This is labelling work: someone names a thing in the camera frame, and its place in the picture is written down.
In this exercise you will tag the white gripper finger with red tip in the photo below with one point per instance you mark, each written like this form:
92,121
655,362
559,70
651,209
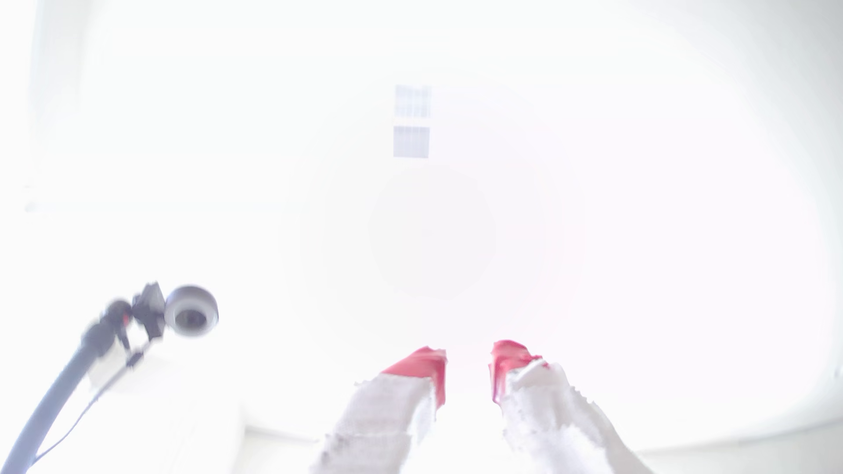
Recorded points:
553,421
385,421

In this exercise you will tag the round grey webcam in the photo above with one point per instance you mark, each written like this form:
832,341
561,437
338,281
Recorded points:
191,311

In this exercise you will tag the white ceiling vent grille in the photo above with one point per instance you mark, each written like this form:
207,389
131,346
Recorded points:
411,142
412,102

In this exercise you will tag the black webcam clamp mount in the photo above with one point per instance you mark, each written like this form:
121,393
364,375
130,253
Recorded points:
149,309

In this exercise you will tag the grey gooseneck camera stand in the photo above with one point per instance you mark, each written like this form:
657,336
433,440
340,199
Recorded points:
52,401

